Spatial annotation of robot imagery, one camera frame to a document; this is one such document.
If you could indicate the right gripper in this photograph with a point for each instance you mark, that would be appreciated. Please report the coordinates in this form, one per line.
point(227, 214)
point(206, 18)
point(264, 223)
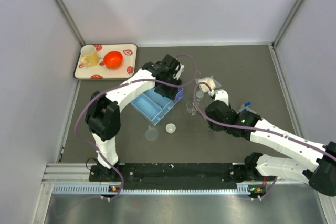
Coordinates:
point(216, 128)

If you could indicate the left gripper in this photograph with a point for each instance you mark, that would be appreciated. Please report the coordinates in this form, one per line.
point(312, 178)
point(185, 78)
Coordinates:
point(169, 93)

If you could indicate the blue plastic organizer box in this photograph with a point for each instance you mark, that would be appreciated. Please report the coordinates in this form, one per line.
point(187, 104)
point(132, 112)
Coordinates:
point(153, 106)

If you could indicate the clear test tube rack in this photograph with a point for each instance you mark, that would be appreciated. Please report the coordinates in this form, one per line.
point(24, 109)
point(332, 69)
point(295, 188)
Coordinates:
point(246, 108)

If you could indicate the glass beaker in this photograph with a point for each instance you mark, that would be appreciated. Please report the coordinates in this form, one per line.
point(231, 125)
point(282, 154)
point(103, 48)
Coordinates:
point(191, 108)

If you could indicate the small glass bottle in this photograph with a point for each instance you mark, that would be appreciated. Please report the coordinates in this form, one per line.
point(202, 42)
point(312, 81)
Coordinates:
point(199, 95)

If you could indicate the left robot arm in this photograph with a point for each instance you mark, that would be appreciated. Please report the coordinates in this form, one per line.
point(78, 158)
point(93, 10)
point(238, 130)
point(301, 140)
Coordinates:
point(103, 116)

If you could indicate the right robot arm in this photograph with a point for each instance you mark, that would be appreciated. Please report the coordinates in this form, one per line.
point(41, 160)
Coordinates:
point(305, 161)

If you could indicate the white plastic funnel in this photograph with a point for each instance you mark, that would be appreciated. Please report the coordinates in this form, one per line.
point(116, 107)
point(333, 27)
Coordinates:
point(170, 128)

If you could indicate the strawberry pattern tray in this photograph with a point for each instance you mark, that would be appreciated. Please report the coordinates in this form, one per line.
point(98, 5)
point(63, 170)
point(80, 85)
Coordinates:
point(101, 71)

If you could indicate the orange bowl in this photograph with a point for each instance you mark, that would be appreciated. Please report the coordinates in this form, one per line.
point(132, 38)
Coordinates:
point(113, 59)

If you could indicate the yellow mug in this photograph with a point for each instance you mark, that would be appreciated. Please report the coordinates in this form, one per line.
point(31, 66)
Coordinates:
point(89, 55)

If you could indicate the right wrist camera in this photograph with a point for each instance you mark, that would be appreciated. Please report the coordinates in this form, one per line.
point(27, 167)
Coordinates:
point(219, 95)

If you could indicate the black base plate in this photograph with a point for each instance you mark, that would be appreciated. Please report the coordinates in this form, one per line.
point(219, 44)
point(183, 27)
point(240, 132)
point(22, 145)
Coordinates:
point(177, 176)

